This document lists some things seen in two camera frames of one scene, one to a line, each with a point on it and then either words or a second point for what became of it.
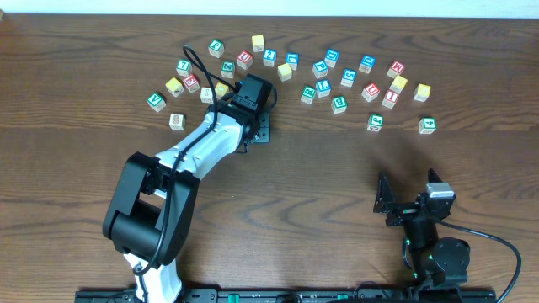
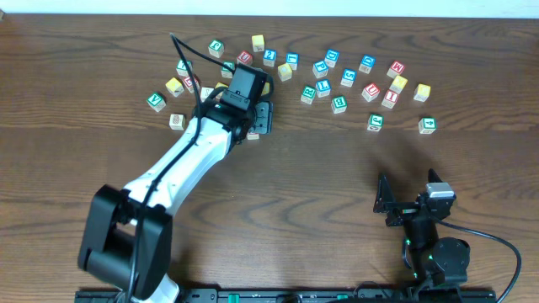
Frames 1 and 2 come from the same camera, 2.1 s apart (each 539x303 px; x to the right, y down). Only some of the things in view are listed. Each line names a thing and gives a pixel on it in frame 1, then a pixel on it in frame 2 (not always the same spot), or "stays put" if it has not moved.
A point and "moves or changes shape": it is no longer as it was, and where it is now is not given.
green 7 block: x=184 y=67 stays put
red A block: x=177 y=122 moves or changes shape
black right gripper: x=385 y=203 stays put
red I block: x=390 y=99 stays put
